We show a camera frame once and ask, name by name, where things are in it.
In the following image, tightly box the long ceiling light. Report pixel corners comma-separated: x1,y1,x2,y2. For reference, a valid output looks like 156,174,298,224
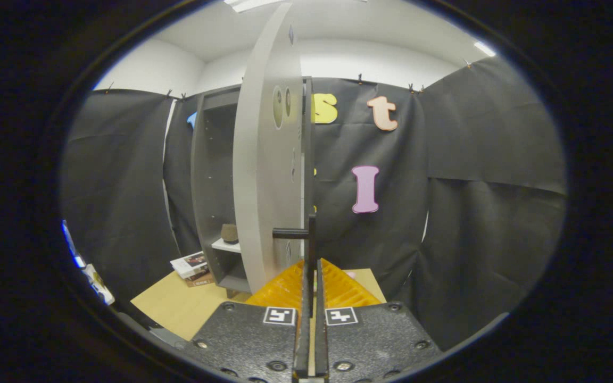
225,0,286,12

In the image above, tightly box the black backdrop cloth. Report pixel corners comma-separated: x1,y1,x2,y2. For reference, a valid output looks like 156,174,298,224
62,56,568,352

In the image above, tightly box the black door handle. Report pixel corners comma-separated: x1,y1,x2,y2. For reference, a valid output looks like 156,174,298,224
273,214,317,267

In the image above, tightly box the white printed packet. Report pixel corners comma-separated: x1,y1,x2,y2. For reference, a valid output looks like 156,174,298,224
83,263,115,305

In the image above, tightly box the brown book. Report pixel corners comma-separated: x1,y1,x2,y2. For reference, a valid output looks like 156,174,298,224
185,271,215,288

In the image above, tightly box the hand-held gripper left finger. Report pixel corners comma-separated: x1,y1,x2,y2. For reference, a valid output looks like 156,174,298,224
187,259,312,382

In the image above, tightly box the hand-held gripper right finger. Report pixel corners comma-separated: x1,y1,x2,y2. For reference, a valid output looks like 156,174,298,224
314,259,443,382

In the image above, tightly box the beige shoe cabinet door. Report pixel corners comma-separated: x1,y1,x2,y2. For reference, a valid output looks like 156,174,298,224
232,3,307,294

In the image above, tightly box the white book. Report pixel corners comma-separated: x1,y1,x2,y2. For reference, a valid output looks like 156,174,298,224
170,252,209,279

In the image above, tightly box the grey shoe cabinet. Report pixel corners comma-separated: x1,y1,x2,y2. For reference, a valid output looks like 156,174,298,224
190,77,315,298

